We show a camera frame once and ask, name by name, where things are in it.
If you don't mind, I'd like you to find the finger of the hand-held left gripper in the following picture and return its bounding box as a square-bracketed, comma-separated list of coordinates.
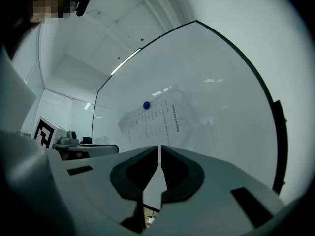
[68, 146, 119, 157]
[81, 144, 119, 148]

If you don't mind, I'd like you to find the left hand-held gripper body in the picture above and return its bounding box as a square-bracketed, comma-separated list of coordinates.
[33, 116, 81, 149]

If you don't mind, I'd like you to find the black head-worn camera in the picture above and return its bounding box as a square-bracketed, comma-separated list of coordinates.
[75, 0, 94, 17]

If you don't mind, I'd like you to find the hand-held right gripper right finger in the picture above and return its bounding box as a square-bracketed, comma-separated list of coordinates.
[147, 145, 286, 236]

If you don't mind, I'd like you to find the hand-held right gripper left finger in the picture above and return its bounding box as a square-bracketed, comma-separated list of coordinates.
[61, 145, 158, 233]

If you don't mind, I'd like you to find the black-framed whiteboard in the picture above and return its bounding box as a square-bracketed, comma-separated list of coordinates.
[91, 20, 283, 210]

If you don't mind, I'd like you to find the white printed paper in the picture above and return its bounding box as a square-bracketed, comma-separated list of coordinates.
[118, 85, 195, 148]

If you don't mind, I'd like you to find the long ceiling light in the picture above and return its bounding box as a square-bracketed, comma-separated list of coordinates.
[110, 48, 142, 76]

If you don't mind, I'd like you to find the person's head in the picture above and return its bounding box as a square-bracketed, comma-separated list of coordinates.
[29, 0, 77, 24]

